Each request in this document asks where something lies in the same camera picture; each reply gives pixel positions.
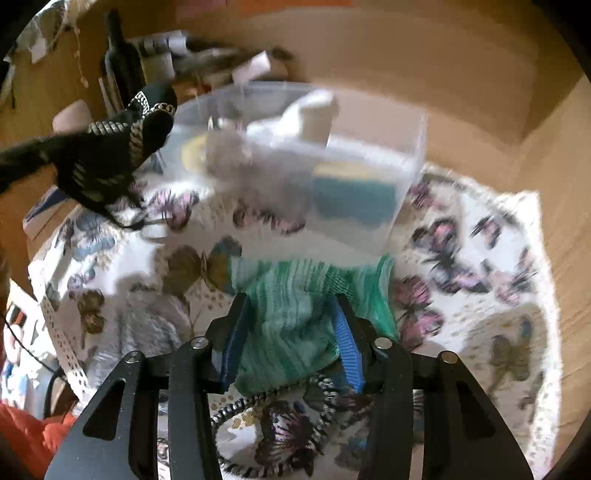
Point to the white fluffy soft object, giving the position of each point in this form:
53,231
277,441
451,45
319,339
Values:
269,152

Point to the yellow soft ball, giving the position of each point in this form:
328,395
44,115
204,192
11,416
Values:
193,154

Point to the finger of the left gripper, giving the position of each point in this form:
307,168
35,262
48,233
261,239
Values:
26,159

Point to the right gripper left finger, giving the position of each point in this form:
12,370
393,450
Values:
227,336

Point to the stack of papers and books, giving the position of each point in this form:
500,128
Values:
168,55

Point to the green yellow sponge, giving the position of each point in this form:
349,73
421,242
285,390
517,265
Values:
353,191

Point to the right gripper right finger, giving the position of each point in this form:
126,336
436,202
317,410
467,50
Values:
355,338

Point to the green knitted cloth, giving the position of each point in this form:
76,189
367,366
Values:
292,336

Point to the clear plastic storage box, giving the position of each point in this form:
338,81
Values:
340,161

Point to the black pouch with silver chain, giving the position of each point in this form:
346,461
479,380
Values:
95,167

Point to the butterfly print cloth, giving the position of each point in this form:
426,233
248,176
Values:
464,293

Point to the dark wine bottle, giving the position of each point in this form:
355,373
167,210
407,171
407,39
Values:
122,62

